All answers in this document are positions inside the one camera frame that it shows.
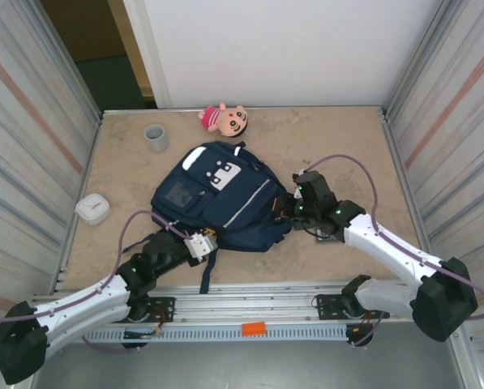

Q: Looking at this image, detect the navy blue backpack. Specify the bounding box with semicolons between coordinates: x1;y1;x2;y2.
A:
150;140;296;295

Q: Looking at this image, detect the small black flat device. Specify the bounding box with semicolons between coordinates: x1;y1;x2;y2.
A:
314;226;345;245

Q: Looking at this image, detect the white square container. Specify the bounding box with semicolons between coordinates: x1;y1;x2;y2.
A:
75;193;113;226

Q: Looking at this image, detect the pink plush doll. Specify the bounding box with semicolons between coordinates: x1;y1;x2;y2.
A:
197;101;250;140

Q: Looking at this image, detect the grey cup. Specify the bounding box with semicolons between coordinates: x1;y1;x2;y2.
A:
143;124;170;154

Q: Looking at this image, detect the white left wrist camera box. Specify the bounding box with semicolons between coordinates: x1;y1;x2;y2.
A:
183;232;220;261

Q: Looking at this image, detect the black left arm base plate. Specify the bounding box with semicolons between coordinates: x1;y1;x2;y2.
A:
119;297;176;324

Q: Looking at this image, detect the aluminium mounting rail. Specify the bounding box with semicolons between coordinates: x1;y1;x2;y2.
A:
30;283;468;325

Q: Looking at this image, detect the white slotted cable tray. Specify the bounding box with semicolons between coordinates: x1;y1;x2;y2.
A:
83;326;358;344

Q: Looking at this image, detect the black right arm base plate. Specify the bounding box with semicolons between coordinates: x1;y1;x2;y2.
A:
315;294;391;321

